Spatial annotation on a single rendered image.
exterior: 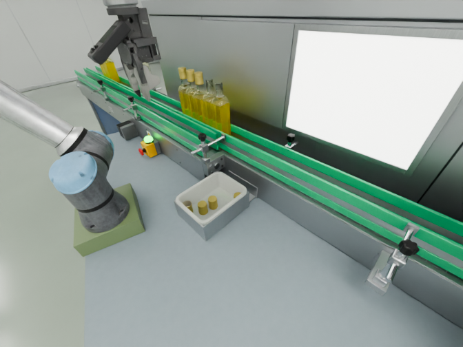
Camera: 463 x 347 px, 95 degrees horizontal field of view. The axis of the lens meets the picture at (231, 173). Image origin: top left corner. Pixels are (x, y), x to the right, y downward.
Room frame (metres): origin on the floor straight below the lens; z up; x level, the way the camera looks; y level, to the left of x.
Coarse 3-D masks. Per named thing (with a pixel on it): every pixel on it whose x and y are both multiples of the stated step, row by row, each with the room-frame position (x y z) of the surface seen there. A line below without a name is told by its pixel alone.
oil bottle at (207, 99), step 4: (204, 96) 0.87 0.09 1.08; (208, 96) 0.85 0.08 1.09; (212, 96) 0.85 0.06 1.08; (204, 100) 0.86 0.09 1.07; (208, 100) 0.84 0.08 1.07; (204, 104) 0.87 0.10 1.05; (208, 104) 0.85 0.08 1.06; (204, 108) 0.87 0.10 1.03; (208, 108) 0.85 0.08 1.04; (204, 112) 0.87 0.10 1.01; (208, 112) 0.85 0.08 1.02; (208, 116) 0.85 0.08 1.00; (208, 120) 0.86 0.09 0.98; (212, 120) 0.84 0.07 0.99; (208, 124) 0.86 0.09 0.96; (212, 124) 0.84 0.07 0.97
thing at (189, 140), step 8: (80, 80) 1.95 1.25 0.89; (88, 80) 1.73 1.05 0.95; (96, 88) 1.64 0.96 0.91; (112, 96) 1.41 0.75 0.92; (120, 96) 1.29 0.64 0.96; (120, 104) 1.33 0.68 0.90; (128, 104) 1.22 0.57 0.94; (136, 104) 1.13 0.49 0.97; (144, 112) 1.07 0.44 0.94; (152, 112) 1.01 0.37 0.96; (152, 120) 1.02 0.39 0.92; (160, 120) 0.95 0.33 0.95; (160, 128) 0.97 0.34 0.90; (168, 128) 0.91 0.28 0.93; (176, 128) 0.84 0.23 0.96; (176, 136) 0.86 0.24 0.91; (184, 136) 0.80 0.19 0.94; (192, 136) 0.76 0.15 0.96; (184, 144) 0.81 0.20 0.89; (192, 144) 0.77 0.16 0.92; (200, 152) 0.73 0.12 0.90
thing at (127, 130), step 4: (128, 120) 1.22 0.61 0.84; (120, 124) 1.18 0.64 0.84; (124, 124) 1.17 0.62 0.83; (128, 124) 1.17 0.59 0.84; (132, 124) 1.17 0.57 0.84; (120, 128) 1.13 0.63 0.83; (124, 128) 1.13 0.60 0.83; (128, 128) 1.14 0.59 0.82; (132, 128) 1.16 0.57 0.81; (120, 132) 1.16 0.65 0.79; (124, 132) 1.12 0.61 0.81; (128, 132) 1.14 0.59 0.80; (132, 132) 1.15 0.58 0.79; (136, 132) 1.17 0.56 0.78; (124, 136) 1.12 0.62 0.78; (128, 136) 1.13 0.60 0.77; (132, 136) 1.15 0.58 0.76
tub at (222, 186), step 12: (204, 180) 0.62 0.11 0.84; (216, 180) 0.66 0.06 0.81; (228, 180) 0.63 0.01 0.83; (192, 192) 0.58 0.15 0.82; (204, 192) 0.61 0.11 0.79; (216, 192) 0.63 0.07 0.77; (228, 192) 0.62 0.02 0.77; (240, 192) 0.58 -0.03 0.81; (180, 204) 0.50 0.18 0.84; (192, 204) 0.56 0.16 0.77; (228, 204) 0.49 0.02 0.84; (192, 216) 0.45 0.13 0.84; (204, 216) 0.50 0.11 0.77; (216, 216) 0.45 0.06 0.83
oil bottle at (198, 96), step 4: (196, 92) 0.90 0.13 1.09; (200, 92) 0.89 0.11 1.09; (204, 92) 0.90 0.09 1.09; (196, 96) 0.89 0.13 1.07; (200, 96) 0.88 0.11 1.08; (196, 100) 0.89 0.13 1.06; (200, 100) 0.88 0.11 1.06; (196, 104) 0.90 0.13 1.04; (200, 104) 0.88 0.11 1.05; (196, 108) 0.90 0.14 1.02; (200, 108) 0.88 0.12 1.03; (196, 112) 0.90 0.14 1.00; (200, 112) 0.88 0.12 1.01; (196, 116) 0.91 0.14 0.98; (200, 116) 0.88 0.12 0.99; (204, 116) 0.88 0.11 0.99; (200, 120) 0.89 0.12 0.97; (204, 120) 0.88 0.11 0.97
